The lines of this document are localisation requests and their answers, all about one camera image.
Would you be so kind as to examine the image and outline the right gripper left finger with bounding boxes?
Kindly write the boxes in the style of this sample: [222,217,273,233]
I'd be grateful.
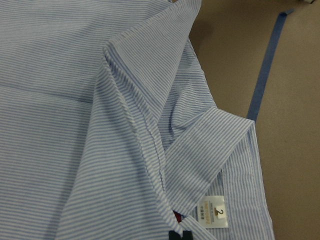
[168,230,181,240]

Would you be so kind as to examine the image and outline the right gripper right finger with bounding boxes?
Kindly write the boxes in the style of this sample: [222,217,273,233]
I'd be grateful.
[182,230,194,240]

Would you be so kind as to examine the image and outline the light blue striped shirt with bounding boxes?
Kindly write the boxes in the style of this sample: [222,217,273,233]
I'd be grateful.
[0,0,274,240]

